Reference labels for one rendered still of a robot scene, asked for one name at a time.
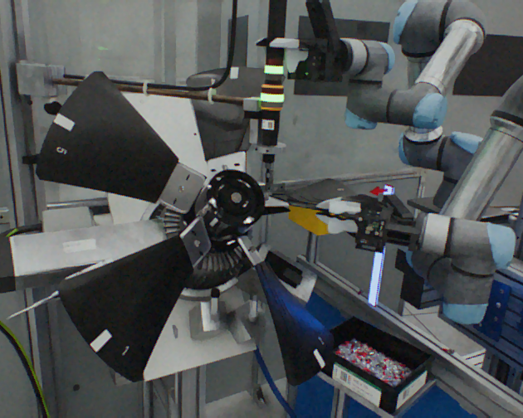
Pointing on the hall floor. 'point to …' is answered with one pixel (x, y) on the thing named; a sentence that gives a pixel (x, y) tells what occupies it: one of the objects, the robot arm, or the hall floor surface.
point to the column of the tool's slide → (24, 198)
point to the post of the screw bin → (340, 405)
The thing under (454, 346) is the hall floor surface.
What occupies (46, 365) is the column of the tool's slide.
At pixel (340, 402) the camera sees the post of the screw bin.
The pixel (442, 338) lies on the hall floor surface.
